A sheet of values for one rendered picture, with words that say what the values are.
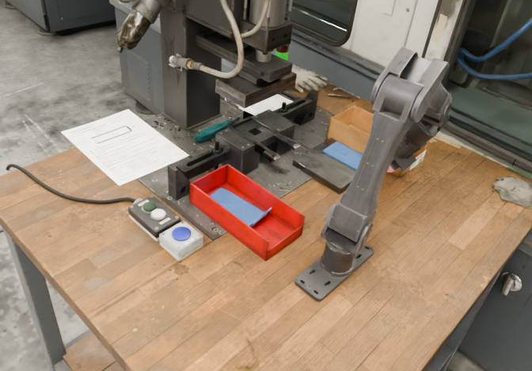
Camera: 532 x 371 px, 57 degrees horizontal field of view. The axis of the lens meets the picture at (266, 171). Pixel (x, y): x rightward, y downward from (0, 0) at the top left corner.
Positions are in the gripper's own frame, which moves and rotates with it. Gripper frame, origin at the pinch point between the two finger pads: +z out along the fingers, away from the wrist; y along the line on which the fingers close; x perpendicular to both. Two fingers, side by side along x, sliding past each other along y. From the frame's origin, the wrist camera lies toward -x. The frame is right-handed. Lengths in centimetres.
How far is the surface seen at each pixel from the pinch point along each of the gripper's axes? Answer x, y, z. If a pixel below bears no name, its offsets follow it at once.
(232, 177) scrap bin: 30.3, 18.8, 12.4
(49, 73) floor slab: -50, 191, 214
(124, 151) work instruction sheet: 40, 43, 30
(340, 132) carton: -6.4, 13.7, 7.2
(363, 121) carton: -17.9, 12.8, 6.9
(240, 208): 35.1, 11.1, 10.8
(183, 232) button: 52, 13, 9
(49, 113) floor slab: -23, 149, 191
